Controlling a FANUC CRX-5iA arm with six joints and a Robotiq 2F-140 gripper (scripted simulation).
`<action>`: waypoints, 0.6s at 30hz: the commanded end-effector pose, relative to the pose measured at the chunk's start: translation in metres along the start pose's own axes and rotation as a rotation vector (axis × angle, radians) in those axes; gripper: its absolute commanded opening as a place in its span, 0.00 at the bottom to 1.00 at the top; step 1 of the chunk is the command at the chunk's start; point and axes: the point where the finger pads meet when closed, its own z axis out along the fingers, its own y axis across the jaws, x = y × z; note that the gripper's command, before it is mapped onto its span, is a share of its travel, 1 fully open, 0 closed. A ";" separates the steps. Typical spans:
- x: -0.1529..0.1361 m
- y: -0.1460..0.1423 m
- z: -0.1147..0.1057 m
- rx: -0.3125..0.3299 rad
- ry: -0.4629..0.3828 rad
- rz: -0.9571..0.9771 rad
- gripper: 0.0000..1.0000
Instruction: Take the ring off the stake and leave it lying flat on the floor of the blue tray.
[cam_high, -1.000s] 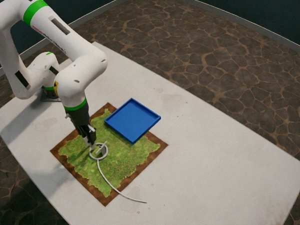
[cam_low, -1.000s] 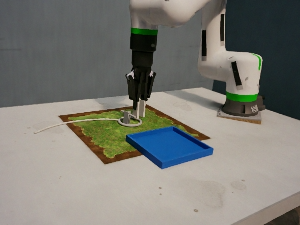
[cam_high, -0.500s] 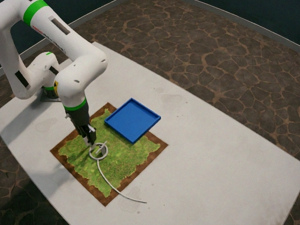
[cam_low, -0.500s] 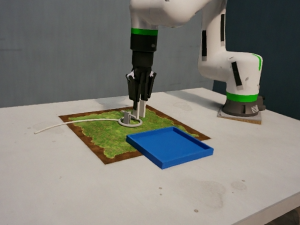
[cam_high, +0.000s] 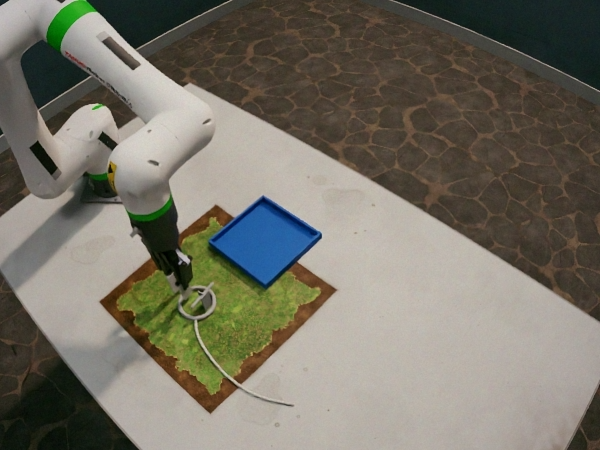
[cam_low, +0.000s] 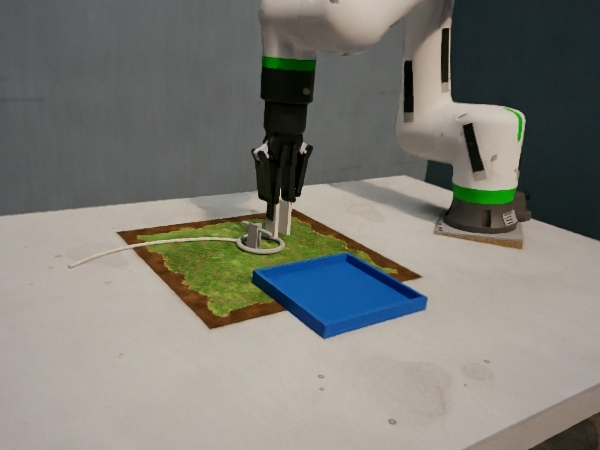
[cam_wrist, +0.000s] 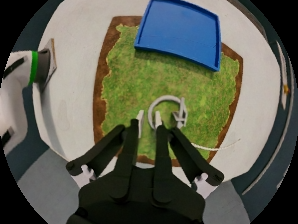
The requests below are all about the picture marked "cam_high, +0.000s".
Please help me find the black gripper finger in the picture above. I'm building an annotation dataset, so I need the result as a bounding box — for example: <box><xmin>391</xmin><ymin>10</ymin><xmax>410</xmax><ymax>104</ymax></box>
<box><xmin>161</xmin><ymin>248</ymin><xmax>193</xmax><ymax>300</ymax></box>
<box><xmin>147</xmin><ymin>249</ymin><xmax>179</xmax><ymax>294</ymax></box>

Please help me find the blue tray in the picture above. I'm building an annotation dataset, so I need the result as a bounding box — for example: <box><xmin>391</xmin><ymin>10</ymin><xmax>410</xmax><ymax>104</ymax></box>
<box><xmin>208</xmin><ymin>195</ymin><xmax>322</xmax><ymax>290</ymax></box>

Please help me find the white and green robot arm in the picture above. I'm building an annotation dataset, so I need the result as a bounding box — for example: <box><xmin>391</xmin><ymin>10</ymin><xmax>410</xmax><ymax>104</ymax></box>
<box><xmin>0</xmin><ymin>0</ymin><xmax>216</xmax><ymax>239</ymax></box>

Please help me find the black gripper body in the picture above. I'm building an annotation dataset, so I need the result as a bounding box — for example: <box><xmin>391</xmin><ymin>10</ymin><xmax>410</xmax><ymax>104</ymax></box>
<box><xmin>142</xmin><ymin>224</ymin><xmax>182</xmax><ymax>261</ymax></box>

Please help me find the green grass mat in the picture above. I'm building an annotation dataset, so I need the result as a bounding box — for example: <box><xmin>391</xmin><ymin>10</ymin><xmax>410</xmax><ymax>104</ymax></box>
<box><xmin>99</xmin><ymin>205</ymin><xmax>337</xmax><ymax>414</ymax></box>

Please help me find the grey cable loop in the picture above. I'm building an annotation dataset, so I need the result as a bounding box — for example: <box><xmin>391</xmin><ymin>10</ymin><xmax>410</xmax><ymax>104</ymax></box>
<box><xmin>178</xmin><ymin>286</ymin><xmax>217</xmax><ymax>320</ymax></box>

